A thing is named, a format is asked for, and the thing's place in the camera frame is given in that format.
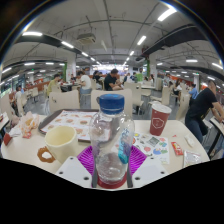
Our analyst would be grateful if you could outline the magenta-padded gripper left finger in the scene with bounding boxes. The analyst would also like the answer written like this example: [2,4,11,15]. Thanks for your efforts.
[54,145,98,189]

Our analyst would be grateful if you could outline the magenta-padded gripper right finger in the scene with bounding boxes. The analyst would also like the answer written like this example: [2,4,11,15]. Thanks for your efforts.
[125,145,169,189]

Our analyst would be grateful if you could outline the clear blue-capped water bottle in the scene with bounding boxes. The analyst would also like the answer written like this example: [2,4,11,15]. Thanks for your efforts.
[88,93,136,185]

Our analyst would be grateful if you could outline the white sticker sheet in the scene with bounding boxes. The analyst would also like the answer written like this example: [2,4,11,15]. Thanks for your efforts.
[131,132,171,165]

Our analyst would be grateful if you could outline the small red sauce packet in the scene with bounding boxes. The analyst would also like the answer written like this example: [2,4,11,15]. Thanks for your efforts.
[170,141,185,157]

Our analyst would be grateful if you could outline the clear plastic packet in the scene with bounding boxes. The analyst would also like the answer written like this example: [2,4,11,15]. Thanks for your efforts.
[182,150,203,168]

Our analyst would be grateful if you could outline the printed paper tray liner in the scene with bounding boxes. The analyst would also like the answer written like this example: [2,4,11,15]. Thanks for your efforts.
[41,110,98,141]

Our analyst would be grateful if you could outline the small white packet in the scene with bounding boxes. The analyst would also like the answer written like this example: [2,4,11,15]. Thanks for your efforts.
[184,134,195,148]

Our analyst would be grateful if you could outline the red paper cup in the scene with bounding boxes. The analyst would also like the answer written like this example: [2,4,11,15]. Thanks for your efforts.
[149,103,173,137]

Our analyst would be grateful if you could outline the white paper napkin stack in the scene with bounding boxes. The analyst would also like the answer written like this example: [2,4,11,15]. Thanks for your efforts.
[8,124,23,138]

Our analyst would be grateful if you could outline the small red wallet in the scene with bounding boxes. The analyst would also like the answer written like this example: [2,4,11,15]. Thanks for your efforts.
[3,132,13,147]

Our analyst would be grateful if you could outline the beige dining chairs group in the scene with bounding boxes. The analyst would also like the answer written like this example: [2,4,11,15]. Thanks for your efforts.
[0,81,193,121]

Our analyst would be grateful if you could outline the person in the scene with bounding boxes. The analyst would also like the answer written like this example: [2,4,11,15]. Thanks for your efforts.
[46,73,63,98]
[135,68,144,84]
[184,79,224,144]
[103,68,124,92]
[77,70,93,95]

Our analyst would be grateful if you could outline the ceiling air conditioner unit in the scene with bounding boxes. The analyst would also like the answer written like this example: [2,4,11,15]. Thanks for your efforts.
[76,32,97,45]

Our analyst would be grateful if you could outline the ceiling lights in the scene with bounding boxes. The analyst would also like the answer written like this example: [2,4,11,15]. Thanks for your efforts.
[1,7,224,84]

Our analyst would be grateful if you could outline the cream mug with brown handle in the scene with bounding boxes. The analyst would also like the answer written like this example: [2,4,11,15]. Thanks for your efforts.
[36,125,79,164]

